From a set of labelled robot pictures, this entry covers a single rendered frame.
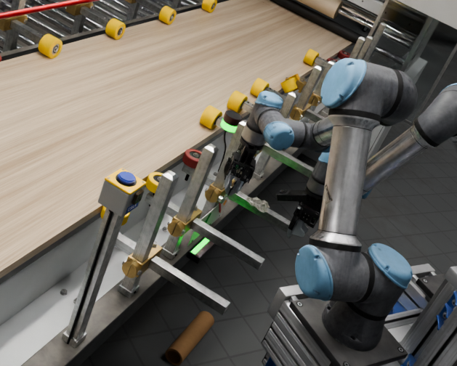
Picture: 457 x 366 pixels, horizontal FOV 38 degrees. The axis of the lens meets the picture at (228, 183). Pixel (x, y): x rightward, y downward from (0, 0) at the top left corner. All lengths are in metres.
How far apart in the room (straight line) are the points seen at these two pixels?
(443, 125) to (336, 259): 0.57
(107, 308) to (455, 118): 1.08
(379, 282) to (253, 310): 1.76
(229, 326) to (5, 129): 1.45
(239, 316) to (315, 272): 1.74
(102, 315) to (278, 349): 0.49
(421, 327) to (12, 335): 1.07
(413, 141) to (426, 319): 0.48
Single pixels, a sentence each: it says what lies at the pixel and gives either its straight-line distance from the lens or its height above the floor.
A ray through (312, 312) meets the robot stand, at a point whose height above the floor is 1.04.
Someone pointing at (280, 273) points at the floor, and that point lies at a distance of 3.52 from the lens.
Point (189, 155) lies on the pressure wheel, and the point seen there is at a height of 0.91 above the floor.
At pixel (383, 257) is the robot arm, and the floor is 1.27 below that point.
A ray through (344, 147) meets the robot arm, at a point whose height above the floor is 1.45.
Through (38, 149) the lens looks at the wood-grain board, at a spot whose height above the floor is 0.90.
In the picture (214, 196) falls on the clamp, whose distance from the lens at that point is 2.24.
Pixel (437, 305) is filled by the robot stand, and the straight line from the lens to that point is 1.72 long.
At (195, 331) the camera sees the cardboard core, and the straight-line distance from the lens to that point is 2.86.
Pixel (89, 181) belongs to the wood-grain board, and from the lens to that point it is 2.00.
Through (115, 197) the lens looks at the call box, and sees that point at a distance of 1.46.
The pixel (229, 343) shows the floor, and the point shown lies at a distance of 3.00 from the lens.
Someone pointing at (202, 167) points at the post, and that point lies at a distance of 1.95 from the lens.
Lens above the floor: 2.01
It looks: 30 degrees down
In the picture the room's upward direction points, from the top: 23 degrees clockwise
